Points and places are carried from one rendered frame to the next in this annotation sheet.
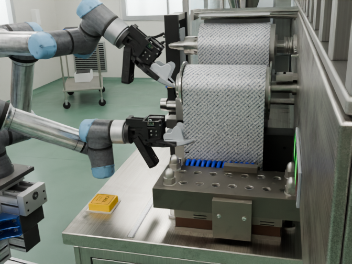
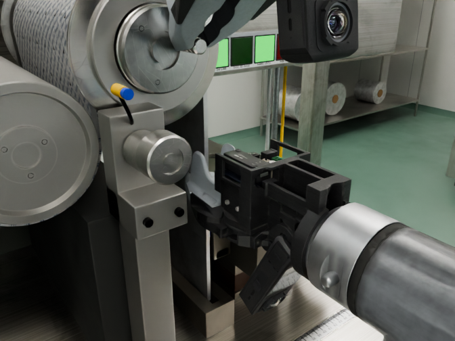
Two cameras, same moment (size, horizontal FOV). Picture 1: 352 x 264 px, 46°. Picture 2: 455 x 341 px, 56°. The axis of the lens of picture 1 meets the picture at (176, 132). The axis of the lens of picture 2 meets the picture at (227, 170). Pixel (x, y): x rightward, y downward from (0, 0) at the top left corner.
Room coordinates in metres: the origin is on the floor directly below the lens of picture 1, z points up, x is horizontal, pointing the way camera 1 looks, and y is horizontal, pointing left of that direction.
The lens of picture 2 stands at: (1.51, 0.26, 1.30)
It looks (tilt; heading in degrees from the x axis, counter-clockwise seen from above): 23 degrees down; 218
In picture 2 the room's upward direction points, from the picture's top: straight up
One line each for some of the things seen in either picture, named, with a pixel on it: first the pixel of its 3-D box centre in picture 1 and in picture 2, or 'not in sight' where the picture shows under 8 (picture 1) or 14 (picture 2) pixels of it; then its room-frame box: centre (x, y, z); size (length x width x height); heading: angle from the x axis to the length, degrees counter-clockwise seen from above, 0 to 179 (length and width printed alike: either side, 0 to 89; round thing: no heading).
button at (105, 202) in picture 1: (103, 202); not in sight; (1.14, 0.23, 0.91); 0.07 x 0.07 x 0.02; 75
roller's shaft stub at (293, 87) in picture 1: (284, 87); not in sight; (1.17, -0.32, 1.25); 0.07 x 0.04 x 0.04; 75
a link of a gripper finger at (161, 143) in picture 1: (163, 142); not in sight; (1.17, 0.04, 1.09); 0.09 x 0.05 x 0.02; 74
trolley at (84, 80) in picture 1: (81, 65); not in sight; (5.91, 1.30, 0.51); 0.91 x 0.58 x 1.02; 9
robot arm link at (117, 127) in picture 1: (122, 131); (351, 256); (1.23, 0.17, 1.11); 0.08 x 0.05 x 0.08; 165
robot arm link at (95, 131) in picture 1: (98, 131); (453, 316); (1.25, 0.25, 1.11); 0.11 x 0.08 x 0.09; 75
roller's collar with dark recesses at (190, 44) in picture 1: (193, 45); not in sight; (1.49, -0.07, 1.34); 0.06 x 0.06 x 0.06; 75
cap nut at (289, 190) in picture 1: (292, 185); not in sight; (0.94, -0.29, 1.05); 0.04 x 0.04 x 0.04
